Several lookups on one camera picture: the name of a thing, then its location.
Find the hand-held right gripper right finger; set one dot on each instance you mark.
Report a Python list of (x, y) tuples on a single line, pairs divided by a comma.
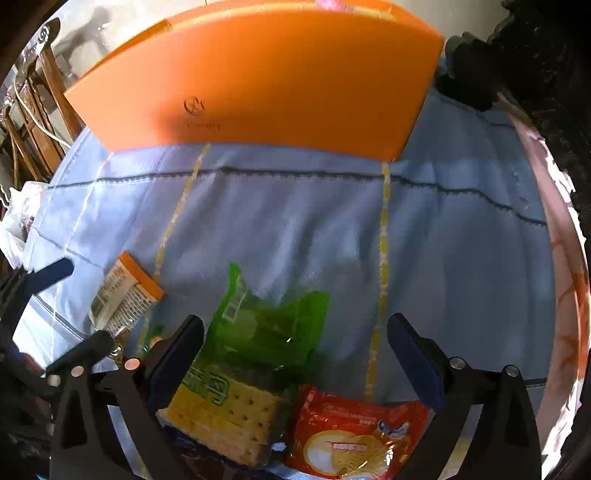
[(415, 364)]

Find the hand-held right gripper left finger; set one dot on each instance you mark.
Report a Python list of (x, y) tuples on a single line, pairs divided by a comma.
[(175, 364)]

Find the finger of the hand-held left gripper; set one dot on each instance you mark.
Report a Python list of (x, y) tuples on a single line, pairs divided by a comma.
[(87, 350), (51, 273)]

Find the orange label snack packet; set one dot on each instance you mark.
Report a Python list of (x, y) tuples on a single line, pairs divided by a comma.
[(124, 295)]

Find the green soda cracker packet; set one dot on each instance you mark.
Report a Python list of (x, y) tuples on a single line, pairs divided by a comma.
[(231, 410)]

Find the orange cardboard box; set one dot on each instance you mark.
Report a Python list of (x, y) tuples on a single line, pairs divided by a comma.
[(277, 92)]

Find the white plastic bag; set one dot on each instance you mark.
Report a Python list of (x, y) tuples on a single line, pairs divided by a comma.
[(21, 217)]

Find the red biscuit packet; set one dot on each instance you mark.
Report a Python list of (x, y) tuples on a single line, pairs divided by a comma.
[(351, 429)]

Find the pink patterned cloth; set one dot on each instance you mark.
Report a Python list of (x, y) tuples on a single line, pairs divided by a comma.
[(563, 286)]

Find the light blue tablecloth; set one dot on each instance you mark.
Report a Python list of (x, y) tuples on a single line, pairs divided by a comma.
[(300, 240)]

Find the wooden chair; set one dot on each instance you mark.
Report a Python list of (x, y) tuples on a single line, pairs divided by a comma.
[(55, 92)]

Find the dark carved furniture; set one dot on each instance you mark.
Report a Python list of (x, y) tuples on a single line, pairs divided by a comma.
[(545, 69)]

